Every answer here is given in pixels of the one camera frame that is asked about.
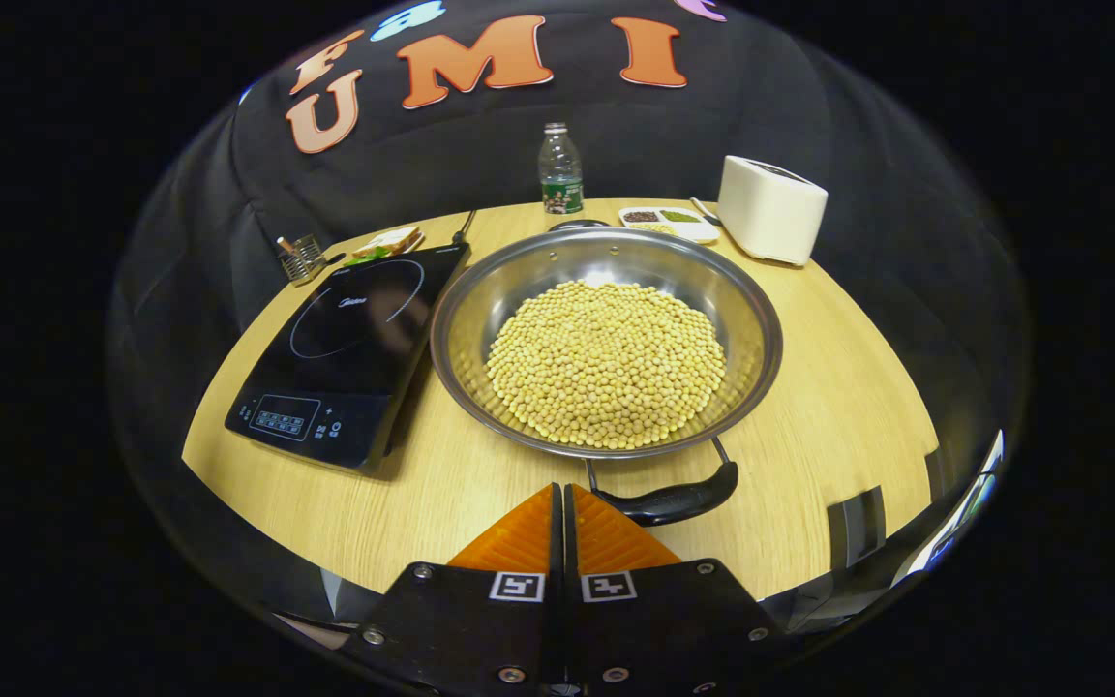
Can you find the white bread lettuce sandwich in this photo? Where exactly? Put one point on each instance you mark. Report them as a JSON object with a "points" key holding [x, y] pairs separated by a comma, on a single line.
{"points": [[385, 242]]}

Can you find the clear plastic water bottle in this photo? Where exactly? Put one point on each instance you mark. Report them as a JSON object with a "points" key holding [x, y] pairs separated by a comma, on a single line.
{"points": [[560, 174]]}

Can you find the white toaster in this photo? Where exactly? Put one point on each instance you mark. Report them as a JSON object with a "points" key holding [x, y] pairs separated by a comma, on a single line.
{"points": [[770, 213]]}

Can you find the pile of yellow soybeans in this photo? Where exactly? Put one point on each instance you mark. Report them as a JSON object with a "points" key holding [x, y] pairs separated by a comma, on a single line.
{"points": [[606, 368]]}

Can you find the black induction cooktop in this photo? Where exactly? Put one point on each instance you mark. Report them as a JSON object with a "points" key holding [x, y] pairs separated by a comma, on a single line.
{"points": [[345, 348]]}

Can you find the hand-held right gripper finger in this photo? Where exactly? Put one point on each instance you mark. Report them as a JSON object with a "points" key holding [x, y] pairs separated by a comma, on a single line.
{"points": [[569, 552], [558, 552]]}

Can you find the black backdrop cloth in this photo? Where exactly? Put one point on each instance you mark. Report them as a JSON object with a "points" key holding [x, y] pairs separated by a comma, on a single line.
{"points": [[712, 106]]}

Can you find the white divided bean plate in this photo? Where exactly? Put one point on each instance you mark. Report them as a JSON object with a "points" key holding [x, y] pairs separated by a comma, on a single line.
{"points": [[698, 230]]}

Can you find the metal spoon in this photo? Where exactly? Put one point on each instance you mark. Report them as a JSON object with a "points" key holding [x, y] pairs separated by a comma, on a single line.
{"points": [[703, 210]]}

